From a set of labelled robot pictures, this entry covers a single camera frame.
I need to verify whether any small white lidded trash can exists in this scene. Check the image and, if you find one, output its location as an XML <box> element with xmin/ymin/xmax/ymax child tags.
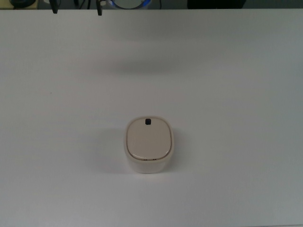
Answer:
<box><xmin>123</xmin><ymin>115</ymin><xmax>176</xmax><ymax>175</ymax></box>

